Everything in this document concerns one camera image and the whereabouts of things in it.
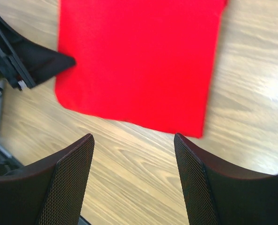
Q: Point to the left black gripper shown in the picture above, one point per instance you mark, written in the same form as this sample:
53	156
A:
25	64

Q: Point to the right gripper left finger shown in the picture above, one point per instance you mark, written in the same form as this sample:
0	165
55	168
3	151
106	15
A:
49	191

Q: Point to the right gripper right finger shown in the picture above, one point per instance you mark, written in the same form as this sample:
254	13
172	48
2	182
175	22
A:
217	192

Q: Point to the red t shirt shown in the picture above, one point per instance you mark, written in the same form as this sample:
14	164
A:
146	62

